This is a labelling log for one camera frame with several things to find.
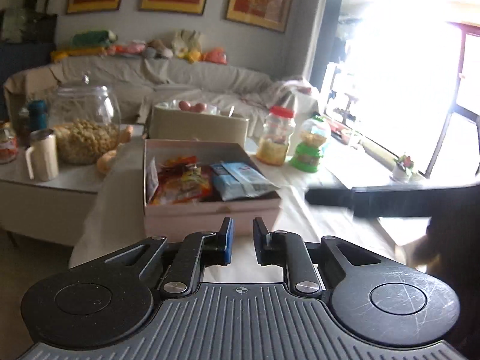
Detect green candy dispenser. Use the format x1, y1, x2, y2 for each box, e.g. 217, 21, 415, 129
289, 115, 332, 173

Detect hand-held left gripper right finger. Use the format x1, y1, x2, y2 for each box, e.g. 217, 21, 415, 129
252, 217, 383, 296

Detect person's right hand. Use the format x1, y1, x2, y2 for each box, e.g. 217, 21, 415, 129
409, 215, 480, 349

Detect small potted plant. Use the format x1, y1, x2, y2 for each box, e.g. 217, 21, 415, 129
391, 153, 418, 183

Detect white tablecloth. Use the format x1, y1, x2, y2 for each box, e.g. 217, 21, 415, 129
69, 135, 430, 283

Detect blue bottle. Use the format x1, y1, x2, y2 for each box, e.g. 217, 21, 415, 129
28, 99, 49, 132

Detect grey plush toy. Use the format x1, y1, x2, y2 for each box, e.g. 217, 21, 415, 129
144, 39, 174, 59

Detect green plush toy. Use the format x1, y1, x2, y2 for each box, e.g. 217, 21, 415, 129
71, 30, 118, 48

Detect red label jar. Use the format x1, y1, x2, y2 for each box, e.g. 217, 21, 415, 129
0, 122, 19, 164

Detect grey covered sofa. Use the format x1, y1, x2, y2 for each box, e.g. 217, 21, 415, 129
4, 58, 320, 148

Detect white tote bag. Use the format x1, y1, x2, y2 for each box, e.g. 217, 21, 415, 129
172, 30, 204, 52

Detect orange plush toy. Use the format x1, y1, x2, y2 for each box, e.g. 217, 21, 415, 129
202, 47, 228, 65

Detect pink blanket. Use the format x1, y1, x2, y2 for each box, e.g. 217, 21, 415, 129
270, 77, 320, 110

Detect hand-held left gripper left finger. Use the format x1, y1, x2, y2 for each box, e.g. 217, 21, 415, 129
99, 217, 235, 297

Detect clear bag of bread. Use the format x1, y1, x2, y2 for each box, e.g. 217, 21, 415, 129
145, 157, 161, 200

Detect blue seaweed snack packet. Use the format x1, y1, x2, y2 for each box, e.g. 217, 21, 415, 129
209, 161, 281, 202

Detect dark curtain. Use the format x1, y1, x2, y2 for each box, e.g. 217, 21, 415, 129
307, 0, 346, 95

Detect green and red snack packet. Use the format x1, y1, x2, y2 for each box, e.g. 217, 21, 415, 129
150, 170, 215, 206

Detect pink plush toy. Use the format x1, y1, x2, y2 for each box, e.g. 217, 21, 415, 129
112, 41, 146, 58

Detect plastic jar red lid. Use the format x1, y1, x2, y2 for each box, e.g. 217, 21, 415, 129
257, 106, 295, 167

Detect dark cabinet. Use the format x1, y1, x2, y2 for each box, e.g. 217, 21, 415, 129
0, 0, 58, 80

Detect yellow cushion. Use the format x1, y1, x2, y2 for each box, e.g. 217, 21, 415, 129
50, 47, 110, 63

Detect cream mug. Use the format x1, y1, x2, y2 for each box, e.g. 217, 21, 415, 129
24, 128, 60, 182

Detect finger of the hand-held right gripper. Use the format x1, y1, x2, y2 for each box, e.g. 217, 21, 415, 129
305, 185, 432, 219

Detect dark window frame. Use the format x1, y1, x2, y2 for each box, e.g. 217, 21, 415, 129
424, 22, 480, 178

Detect glass jar with lid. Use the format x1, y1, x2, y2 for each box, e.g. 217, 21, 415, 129
49, 75, 121, 166

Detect grey side table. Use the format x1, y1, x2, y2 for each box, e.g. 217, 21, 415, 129
0, 157, 110, 250

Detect pink cardboard box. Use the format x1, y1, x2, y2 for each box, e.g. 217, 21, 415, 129
142, 138, 282, 239

